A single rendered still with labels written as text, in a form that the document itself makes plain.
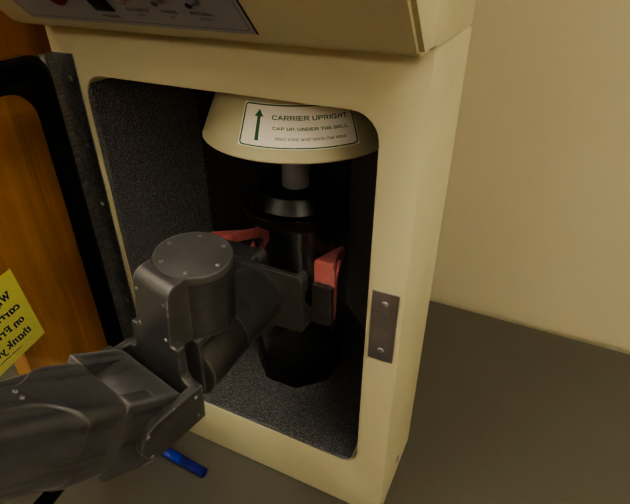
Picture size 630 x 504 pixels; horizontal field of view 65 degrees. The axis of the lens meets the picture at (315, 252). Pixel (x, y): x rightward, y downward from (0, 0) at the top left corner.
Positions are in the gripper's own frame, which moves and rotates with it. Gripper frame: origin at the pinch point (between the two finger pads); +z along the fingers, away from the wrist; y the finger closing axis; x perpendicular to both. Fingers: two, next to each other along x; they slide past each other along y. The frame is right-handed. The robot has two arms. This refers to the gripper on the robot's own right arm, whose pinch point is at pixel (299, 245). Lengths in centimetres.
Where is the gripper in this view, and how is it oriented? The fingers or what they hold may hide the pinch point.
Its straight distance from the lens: 53.6
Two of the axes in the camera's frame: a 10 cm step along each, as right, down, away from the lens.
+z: 4.4, -5.1, 7.4
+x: 0.2, 8.3, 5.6
